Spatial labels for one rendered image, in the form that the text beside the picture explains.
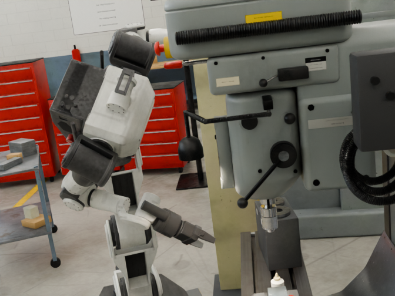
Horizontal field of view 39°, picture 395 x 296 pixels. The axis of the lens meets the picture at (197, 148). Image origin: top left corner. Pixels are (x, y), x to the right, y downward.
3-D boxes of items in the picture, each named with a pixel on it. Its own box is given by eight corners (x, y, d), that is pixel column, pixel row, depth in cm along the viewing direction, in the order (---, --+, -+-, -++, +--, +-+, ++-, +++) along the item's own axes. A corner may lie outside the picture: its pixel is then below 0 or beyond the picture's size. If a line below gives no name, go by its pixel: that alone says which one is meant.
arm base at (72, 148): (54, 173, 174) (66, 156, 166) (69, 144, 183) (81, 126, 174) (96, 195, 178) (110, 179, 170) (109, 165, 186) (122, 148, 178)
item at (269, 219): (265, 223, 167) (263, 205, 166) (280, 224, 165) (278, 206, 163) (260, 229, 163) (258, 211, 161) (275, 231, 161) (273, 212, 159)
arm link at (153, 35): (180, 49, 221) (134, 51, 226) (177, 23, 218) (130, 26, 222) (173, 54, 212) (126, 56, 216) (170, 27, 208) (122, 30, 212)
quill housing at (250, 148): (236, 208, 152) (223, 94, 144) (236, 184, 172) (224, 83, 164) (305, 202, 150) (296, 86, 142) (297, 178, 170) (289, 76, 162)
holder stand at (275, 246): (268, 271, 194) (263, 218, 189) (258, 245, 215) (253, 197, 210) (302, 266, 194) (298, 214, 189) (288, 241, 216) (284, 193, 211)
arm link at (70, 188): (50, 198, 198) (64, 183, 179) (66, 168, 204) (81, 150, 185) (79, 213, 201) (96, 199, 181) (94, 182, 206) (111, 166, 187)
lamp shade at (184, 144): (176, 157, 160) (173, 136, 158) (199, 152, 162) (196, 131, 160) (183, 162, 153) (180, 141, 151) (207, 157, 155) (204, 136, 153)
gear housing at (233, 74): (210, 97, 142) (205, 58, 140) (213, 83, 166) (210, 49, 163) (341, 83, 139) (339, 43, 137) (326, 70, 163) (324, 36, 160)
